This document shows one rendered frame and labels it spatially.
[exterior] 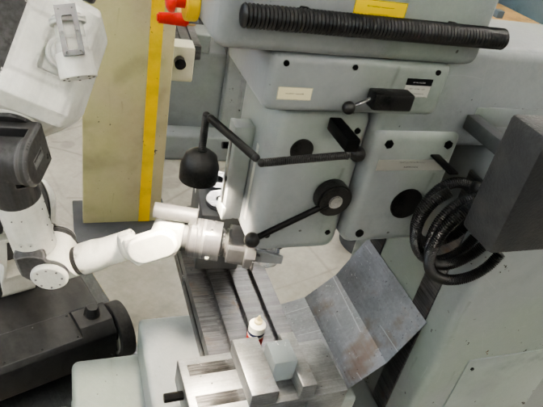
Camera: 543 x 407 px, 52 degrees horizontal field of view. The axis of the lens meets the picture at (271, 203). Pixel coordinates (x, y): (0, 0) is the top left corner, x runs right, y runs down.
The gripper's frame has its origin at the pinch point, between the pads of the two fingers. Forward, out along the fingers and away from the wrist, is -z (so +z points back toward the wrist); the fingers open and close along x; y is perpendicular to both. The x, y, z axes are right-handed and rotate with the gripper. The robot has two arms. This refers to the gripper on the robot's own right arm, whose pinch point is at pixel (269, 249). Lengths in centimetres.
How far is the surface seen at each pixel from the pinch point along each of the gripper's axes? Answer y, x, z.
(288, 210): -18.1, -10.3, -0.6
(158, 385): 35.9, -12.3, 19.6
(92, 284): 84, 68, 57
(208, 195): 7.8, 29.2, 15.9
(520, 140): -47, -25, -29
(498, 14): 29, 463, -222
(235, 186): -18.3, -5.5, 10.1
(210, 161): -26.2, -11.1, 15.4
